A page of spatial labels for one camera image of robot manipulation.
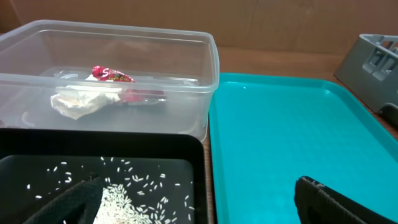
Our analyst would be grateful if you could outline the pile of rice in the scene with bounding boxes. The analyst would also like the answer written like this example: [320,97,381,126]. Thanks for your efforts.
[17,156,195,223]

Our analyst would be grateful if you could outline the red snack wrapper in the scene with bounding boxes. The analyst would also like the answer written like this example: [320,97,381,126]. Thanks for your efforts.
[91,65,167,106]

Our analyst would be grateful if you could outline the grey dishwasher rack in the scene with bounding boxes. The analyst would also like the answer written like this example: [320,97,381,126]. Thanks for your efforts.
[334,34,397,127]

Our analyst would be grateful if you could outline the teal serving tray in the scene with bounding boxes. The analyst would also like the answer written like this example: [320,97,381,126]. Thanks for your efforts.
[209,73,397,223]

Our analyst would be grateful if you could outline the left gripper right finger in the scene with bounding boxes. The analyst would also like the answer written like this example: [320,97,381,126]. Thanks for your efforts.
[294,176,397,224]

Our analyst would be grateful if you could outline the white napkin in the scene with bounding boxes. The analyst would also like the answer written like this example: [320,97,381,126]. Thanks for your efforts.
[50,85,123,120]

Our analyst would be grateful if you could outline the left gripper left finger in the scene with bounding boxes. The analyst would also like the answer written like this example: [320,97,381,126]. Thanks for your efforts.
[24,176,103,224]

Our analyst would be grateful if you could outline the clear plastic bin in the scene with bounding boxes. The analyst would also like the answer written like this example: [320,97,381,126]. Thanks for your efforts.
[1,20,220,141]

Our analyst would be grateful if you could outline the black tray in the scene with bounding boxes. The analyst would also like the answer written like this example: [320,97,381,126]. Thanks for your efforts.
[1,129,208,223]

